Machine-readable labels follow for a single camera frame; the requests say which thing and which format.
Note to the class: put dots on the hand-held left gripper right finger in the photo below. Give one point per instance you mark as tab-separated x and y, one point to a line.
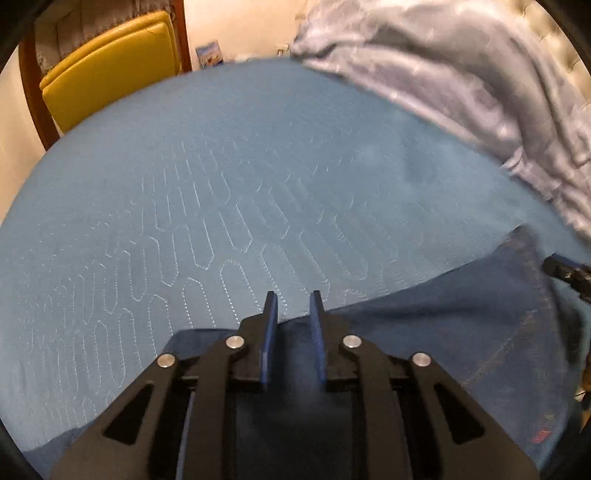
317	341

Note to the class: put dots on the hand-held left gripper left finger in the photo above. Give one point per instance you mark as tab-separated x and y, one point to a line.
269	341

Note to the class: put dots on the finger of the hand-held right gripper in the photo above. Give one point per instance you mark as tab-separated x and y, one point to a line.
556	266

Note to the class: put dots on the dark blue denim pants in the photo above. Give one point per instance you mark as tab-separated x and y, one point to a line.
438	323

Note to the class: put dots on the blue quilted bed cover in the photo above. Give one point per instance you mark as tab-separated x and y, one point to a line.
231	161

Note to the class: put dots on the beige tufted headboard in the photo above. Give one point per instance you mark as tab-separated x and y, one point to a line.
556	37

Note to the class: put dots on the grey crumpled blanket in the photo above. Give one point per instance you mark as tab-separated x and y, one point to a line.
438	60

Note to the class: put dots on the small blue picture card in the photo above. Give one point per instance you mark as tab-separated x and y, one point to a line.
210	54

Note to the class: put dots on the yellow wooden-framed chair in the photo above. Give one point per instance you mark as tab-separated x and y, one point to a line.
106	78

